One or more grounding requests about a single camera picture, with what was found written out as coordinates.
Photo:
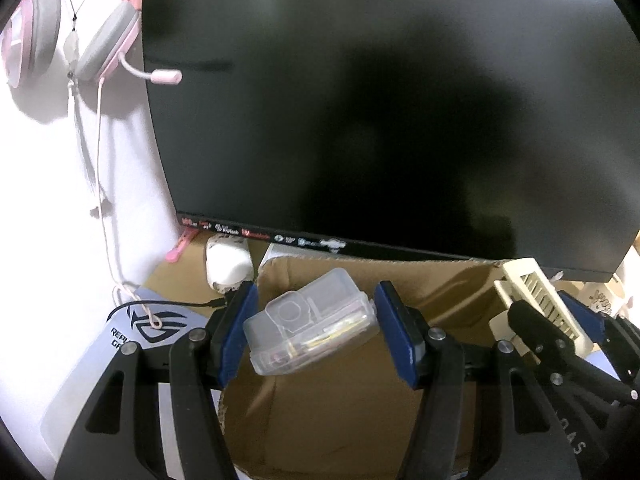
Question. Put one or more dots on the white speaker bar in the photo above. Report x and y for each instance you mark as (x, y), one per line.
(280, 252)

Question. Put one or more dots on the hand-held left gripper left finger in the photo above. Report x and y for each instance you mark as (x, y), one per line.
(240, 332)

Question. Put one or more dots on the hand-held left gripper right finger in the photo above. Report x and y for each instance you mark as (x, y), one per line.
(400, 340)

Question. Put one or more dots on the grey printed mouse pad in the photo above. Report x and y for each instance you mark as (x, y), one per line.
(85, 355)

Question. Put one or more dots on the pink plastic clip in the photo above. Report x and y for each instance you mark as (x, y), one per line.
(177, 247)

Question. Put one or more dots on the black computer monitor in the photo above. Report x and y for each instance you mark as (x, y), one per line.
(375, 110)

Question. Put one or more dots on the brown cardboard box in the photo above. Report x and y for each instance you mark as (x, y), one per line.
(325, 410)

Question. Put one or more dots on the white rounded pouch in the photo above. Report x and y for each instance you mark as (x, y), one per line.
(227, 265)

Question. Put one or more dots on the pink and grey headset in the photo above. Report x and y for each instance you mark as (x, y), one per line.
(100, 45)

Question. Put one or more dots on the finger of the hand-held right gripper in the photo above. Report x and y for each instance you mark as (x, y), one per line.
(587, 320)
(532, 327)

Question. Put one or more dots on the clear plastic storage box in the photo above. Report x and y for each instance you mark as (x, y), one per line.
(310, 325)

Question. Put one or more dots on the cream ribbed plastic holder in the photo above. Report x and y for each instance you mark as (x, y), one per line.
(535, 285)

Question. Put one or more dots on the cream printed mug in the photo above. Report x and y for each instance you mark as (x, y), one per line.
(607, 300)

